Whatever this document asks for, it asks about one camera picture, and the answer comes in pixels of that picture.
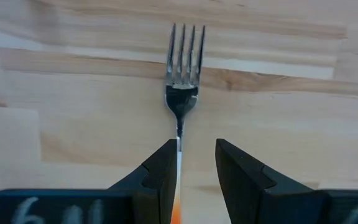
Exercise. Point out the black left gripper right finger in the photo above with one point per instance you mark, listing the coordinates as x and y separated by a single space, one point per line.
247 193

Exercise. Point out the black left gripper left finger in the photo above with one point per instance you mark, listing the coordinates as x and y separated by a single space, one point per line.
157 189

